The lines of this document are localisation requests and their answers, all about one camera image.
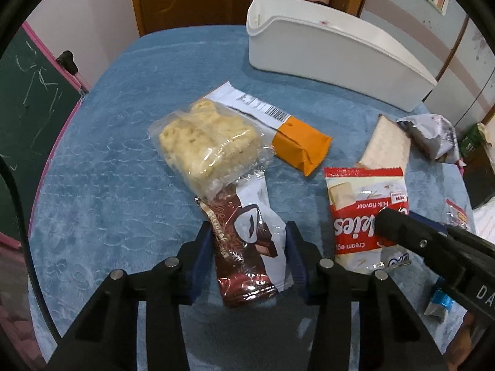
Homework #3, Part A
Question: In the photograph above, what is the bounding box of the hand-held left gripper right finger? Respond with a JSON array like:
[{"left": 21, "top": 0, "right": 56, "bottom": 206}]
[{"left": 285, "top": 221, "right": 445, "bottom": 371}]

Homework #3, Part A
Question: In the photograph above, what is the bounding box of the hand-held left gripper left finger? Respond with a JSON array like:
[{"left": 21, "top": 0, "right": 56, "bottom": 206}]
[{"left": 46, "top": 221, "right": 214, "bottom": 371}]

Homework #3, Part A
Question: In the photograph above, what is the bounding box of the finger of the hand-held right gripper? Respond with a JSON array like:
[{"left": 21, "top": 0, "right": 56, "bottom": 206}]
[
  {"left": 376, "top": 207, "right": 465, "bottom": 276},
  {"left": 409, "top": 211, "right": 495, "bottom": 256}
]

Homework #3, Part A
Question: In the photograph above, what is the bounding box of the clear packet with red label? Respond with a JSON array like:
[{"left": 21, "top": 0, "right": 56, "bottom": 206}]
[{"left": 445, "top": 200, "right": 476, "bottom": 233}]

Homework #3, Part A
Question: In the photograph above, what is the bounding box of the brown chocolate packet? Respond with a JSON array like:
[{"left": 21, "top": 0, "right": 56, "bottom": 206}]
[{"left": 194, "top": 174, "right": 290, "bottom": 309}]

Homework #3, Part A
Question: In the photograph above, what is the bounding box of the blue foil packet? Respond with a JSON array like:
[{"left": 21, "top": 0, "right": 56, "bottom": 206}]
[{"left": 423, "top": 278, "right": 467, "bottom": 322}]

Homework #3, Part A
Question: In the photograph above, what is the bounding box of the red white cookie packet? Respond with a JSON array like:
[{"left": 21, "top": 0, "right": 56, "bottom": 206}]
[{"left": 323, "top": 166, "right": 414, "bottom": 276}]

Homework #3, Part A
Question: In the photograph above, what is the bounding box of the silver red wrapper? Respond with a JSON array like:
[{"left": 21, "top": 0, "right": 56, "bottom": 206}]
[{"left": 395, "top": 114, "right": 461, "bottom": 163}]

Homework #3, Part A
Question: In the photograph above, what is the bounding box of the beige wafer packet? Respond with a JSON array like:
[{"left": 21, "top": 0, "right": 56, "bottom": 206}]
[{"left": 356, "top": 114, "right": 411, "bottom": 171}]

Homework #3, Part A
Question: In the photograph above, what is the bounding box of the clear puffed snack packet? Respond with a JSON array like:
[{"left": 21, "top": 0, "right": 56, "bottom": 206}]
[{"left": 149, "top": 99, "right": 276, "bottom": 202}]

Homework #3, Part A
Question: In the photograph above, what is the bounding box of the orange biscuit packet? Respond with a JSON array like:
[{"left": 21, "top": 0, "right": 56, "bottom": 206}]
[{"left": 204, "top": 81, "right": 333, "bottom": 177}]

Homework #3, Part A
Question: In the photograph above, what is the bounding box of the white plastic bin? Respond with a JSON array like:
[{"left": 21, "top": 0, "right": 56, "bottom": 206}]
[{"left": 246, "top": 0, "right": 438, "bottom": 111}]

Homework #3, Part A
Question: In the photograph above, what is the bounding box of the checked bedding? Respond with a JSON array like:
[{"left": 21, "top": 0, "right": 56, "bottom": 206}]
[{"left": 474, "top": 201, "right": 495, "bottom": 240}]

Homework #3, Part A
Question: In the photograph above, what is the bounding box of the dark wooden cabinet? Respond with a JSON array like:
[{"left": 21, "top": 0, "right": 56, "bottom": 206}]
[{"left": 462, "top": 155, "right": 495, "bottom": 209}]

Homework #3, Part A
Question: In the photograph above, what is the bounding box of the green bag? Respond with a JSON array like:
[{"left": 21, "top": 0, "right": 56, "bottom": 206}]
[{"left": 462, "top": 122, "right": 490, "bottom": 163}]

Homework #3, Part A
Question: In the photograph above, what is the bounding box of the blue blanket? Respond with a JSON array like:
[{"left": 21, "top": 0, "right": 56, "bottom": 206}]
[{"left": 29, "top": 25, "right": 476, "bottom": 371}]

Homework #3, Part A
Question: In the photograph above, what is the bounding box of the floral sliding wardrobe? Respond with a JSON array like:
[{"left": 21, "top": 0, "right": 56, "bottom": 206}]
[{"left": 359, "top": 0, "right": 495, "bottom": 136}]

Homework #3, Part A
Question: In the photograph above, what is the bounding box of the pink patterned bedding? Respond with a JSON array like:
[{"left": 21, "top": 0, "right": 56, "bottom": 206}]
[{"left": 0, "top": 232, "right": 47, "bottom": 371}]

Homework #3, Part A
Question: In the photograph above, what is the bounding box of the pink framed chalkboard easel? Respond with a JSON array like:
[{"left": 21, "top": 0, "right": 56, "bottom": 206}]
[{"left": 0, "top": 21, "right": 91, "bottom": 248}]

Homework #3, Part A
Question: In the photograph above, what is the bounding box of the brown wooden door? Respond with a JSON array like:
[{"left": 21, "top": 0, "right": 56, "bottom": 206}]
[{"left": 127, "top": 0, "right": 264, "bottom": 37}]

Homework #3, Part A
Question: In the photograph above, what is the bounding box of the black cable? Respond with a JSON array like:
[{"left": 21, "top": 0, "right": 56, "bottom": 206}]
[{"left": 0, "top": 158, "right": 62, "bottom": 346}]

